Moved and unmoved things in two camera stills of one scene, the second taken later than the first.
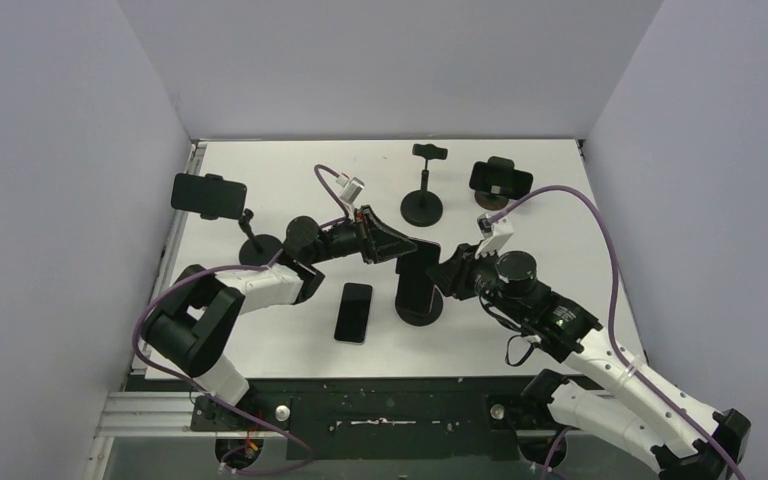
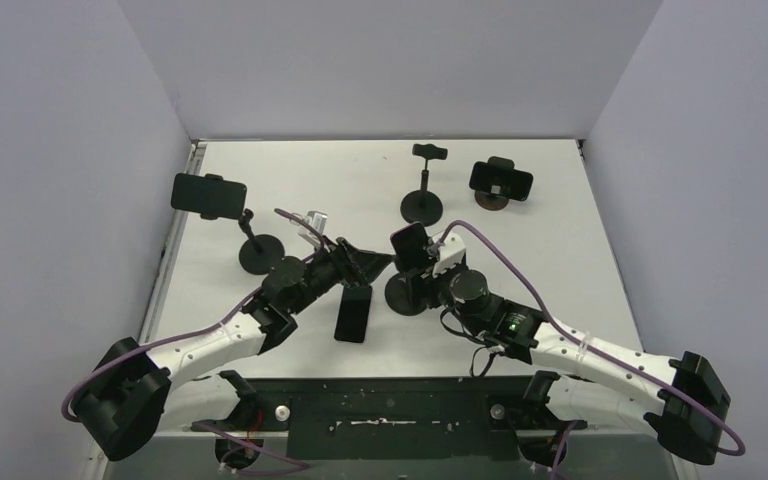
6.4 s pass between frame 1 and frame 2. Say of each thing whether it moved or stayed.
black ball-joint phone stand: moved
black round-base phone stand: stayed
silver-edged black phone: stayed
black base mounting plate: stayed
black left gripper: moved
